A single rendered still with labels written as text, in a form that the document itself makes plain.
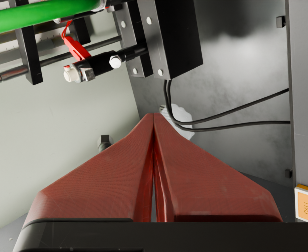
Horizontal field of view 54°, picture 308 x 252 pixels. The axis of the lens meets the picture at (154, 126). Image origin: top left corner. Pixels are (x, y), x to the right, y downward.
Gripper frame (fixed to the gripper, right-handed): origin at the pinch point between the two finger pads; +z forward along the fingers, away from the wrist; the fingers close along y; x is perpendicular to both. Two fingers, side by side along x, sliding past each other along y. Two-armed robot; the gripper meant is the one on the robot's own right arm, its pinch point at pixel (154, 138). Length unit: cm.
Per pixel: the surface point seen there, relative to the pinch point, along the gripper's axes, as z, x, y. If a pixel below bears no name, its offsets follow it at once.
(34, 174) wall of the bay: 39, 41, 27
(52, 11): 13.0, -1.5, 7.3
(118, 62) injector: 28.8, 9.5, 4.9
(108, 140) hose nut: 22.3, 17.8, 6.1
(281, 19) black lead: 35.2, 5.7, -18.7
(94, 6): 17.9, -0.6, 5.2
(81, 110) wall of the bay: 52, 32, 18
